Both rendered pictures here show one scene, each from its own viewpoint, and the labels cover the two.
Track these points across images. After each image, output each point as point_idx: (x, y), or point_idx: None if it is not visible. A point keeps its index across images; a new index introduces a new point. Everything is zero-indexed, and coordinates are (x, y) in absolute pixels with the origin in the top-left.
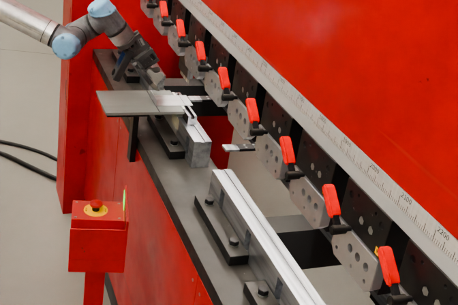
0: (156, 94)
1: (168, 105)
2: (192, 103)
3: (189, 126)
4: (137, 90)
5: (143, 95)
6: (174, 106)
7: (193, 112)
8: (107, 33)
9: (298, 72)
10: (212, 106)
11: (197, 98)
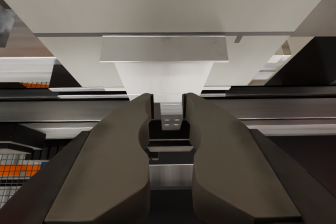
0: (231, 55)
1: (118, 67)
2: (331, 46)
3: (40, 65)
4: None
5: (238, 9)
6: (115, 77)
7: (84, 97)
8: None
9: None
10: (306, 61)
11: (169, 111)
